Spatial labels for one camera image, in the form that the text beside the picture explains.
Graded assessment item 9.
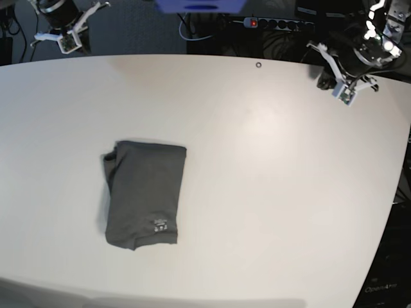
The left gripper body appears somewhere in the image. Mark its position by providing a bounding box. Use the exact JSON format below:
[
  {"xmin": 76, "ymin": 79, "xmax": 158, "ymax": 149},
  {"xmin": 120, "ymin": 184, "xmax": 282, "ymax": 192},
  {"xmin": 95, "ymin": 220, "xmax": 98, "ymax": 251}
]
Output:
[{"xmin": 306, "ymin": 41, "xmax": 379, "ymax": 93}]

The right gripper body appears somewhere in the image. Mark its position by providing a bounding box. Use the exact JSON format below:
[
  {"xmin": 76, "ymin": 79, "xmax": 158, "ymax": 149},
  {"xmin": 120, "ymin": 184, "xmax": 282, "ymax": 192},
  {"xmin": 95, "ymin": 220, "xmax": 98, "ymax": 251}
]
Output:
[{"xmin": 30, "ymin": 0, "xmax": 110, "ymax": 48}]

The grey T-shirt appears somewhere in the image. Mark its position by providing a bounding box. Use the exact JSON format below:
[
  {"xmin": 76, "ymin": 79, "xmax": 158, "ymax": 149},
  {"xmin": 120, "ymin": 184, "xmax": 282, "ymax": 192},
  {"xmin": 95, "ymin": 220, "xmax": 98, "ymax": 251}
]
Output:
[{"xmin": 103, "ymin": 141, "xmax": 187, "ymax": 250}]

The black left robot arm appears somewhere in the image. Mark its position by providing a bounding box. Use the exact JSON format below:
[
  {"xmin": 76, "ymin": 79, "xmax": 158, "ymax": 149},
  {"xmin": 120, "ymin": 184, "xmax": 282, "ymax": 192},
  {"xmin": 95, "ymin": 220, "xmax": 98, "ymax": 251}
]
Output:
[{"xmin": 306, "ymin": 0, "xmax": 410, "ymax": 105}]

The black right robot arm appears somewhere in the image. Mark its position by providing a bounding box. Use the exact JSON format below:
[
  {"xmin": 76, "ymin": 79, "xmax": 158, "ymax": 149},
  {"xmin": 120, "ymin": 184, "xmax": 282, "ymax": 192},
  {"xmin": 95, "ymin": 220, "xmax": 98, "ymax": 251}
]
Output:
[{"xmin": 30, "ymin": 0, "xmax": 110, "ymax": 55}]

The blue plastic box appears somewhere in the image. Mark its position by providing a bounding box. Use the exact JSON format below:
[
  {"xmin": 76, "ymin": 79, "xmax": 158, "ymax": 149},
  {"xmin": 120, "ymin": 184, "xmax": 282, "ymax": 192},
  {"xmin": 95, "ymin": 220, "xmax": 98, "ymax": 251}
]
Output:
[{"xmin": 155, "ymin": 0, "xmax": 247, "ymax": 13}]

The white power strip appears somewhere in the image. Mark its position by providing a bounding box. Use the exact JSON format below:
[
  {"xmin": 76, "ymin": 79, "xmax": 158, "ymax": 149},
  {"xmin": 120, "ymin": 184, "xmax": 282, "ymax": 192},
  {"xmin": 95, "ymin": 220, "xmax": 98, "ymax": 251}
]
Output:
[{"xmin": 240, "ymin": 17, "xmax": 315, "ymax": 32}]

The black OpenArm base box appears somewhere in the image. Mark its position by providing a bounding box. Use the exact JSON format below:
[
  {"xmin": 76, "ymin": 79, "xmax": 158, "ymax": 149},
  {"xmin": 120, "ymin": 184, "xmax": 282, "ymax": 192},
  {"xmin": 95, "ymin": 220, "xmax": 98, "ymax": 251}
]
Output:
[{"xmin": 354, "ymin": 201, "xmax": 410, "ymax": 307}]

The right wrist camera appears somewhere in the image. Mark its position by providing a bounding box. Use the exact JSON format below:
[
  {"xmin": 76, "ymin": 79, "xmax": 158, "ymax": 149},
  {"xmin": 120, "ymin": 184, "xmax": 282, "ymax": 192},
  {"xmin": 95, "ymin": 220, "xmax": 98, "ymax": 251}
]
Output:
[{"xmin": 57, "ymin": 33, "xmax": 82, "ymax": 55}]

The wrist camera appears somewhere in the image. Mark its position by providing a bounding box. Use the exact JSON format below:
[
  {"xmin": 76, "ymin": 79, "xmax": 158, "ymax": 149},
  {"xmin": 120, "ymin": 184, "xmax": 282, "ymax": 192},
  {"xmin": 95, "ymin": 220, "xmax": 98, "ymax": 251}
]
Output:
[
  {"xmin": 332, "ymin": 82, "xmax": 356, "ymax": 106},
  {"xmin": 57, "ymin": 33, "xmax": 82, "ymax": 55}
]

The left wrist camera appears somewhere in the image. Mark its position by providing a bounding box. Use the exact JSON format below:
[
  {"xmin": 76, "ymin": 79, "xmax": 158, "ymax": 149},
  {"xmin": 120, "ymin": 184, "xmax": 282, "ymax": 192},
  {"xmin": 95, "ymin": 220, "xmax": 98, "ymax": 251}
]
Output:
[{"xmin": 332, "ymin": 82, "xmax": 356, "ymax": 106}]

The black cable on floor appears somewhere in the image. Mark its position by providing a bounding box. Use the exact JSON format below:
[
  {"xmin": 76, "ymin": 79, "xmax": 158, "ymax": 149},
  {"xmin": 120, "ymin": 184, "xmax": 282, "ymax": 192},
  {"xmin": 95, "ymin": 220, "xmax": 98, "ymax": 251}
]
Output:
[{"xmin": 0, "ymin": 0, "xmax": 39, "ymax": 64}]

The white cable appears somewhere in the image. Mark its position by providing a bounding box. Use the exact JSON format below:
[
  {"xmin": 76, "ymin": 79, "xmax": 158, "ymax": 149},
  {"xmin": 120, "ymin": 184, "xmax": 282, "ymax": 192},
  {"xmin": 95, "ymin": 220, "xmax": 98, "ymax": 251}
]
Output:
[{"xmin": 179, "ymin": 12, "xmax": 245, "ymax": 42}]

